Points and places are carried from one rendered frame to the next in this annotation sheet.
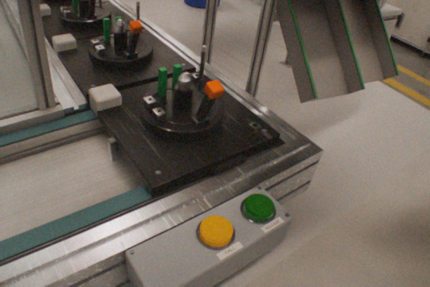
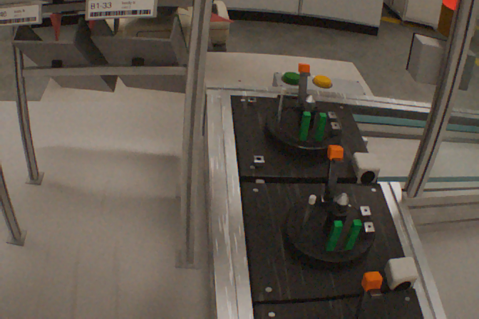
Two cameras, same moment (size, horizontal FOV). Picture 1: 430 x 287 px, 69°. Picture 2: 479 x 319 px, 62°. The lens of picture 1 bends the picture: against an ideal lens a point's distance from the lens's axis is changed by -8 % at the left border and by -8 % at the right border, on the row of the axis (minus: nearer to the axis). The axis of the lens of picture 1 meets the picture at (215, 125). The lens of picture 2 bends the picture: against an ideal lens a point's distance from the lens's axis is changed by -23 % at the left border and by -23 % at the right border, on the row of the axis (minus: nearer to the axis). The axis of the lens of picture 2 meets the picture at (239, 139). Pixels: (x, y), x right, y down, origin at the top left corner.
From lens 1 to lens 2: 1.21 m
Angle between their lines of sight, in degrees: 102
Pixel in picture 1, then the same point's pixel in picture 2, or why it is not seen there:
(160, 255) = (351, 87)
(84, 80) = (380, 200)
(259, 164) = (267, 93)
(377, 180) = (136, 105)
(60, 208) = (394, 147)
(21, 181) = not seen: hidden behind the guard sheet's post
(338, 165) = (150, 124)
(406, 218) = not seen: hidden behind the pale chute
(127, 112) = (348, 152)
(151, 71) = (304, 192)
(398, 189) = (131, 96)
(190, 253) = (338, 83)
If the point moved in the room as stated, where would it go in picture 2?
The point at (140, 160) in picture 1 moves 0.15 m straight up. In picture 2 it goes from (350, 117) to (363, 51)
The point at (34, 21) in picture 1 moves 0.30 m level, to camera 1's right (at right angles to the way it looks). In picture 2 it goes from (433, 113) to (288, 43)
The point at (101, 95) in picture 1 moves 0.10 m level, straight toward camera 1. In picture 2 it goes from (371, 157) to (372, 127)
